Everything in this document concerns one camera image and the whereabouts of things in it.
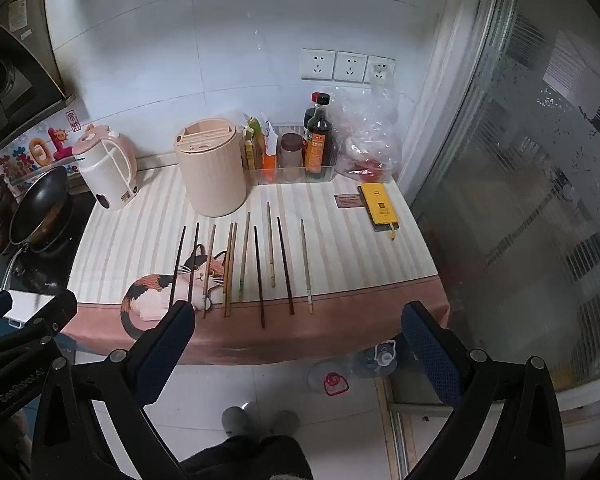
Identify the dark lid spice jar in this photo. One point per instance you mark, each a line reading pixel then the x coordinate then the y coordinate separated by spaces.
pixel 291 150

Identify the frosted glass door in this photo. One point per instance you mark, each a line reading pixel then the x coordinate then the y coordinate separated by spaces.
pixel 520 185

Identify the pale bamboo chopstick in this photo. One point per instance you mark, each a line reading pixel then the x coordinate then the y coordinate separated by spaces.
pixel 244 260
pixel 306 265
pixel 271 245

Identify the white seasoning packet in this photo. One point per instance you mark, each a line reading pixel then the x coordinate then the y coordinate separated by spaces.
pixel 270 135

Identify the red cap sauce bottle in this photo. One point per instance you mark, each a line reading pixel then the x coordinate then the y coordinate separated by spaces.
pixel 319 145

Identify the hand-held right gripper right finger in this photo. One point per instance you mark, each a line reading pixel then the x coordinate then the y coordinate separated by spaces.
pixel 432 355

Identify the orange seasoning packet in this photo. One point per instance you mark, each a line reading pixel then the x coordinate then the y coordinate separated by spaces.
pixel 269 161

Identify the dark brown chopstick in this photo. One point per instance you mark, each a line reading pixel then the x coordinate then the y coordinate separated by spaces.
pixel 259 275
pixel 178 265
pixel 194 260
pixel 285 265

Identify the black cap sauce bottle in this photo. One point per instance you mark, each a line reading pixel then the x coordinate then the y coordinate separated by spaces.
pixel 308 122

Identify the black induction cooktop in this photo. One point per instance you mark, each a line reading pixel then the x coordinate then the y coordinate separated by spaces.
pixel 40 265

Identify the small dark card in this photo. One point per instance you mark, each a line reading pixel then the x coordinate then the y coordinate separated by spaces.
pixel 347 201

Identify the clear container with red cap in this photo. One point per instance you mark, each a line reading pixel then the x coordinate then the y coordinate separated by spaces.
pixel 334 381

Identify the yellow power bank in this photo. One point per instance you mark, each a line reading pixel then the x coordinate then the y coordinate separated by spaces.
pixel 377 205

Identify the person's left foot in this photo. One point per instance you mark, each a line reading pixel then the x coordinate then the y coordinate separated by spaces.
pixel 237 420

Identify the grey range hood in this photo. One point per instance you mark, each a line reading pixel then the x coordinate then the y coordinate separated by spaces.
pixel 15 65

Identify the pink white electric kettle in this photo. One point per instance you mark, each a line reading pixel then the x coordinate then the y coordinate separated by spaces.
pixel 105 170

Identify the person's right foot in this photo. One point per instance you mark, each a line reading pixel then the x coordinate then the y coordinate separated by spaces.
pixel 285 421

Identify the white wall socket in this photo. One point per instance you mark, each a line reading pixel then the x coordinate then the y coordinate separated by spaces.
pixel 380 70
pixel 350 66
pixel 317 64

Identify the black frying pan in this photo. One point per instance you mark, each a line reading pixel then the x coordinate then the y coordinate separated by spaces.
pixel 40 205

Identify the person's foot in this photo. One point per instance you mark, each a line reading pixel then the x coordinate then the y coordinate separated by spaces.
pixel 237 420
pixel 285 421

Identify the yellow green seasoning box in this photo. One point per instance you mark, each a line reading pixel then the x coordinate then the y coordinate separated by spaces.
pixel 251 147

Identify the clear plastic jug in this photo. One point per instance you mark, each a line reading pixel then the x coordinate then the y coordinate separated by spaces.
pixel 377 357

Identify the person's dark trousers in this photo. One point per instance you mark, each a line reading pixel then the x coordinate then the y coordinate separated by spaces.
pixel 245 460

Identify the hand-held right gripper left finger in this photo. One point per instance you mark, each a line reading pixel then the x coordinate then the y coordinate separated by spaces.
pixel 166 355

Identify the beige round utensil holder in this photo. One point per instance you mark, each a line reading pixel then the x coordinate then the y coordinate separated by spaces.
pixel 212 170

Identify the striped cat print tablecloth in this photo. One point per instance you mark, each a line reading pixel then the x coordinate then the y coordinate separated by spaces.
pixel 330 270

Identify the clear plastic organiser tray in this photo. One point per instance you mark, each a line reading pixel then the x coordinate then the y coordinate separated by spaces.
pixel 292 174

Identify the colourful wall sticker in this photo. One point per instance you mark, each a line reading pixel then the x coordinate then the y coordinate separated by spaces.
pixel 40 152

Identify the brown wooden chopstick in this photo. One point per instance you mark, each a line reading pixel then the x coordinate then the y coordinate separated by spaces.
pixel 209 270
pixel 233 265
pixel 228 270

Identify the wooden frame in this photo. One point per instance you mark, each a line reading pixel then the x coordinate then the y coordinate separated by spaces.
pixel 396 425

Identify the clear plastic bag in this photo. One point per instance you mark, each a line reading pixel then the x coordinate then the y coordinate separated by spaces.
pixel 367 135

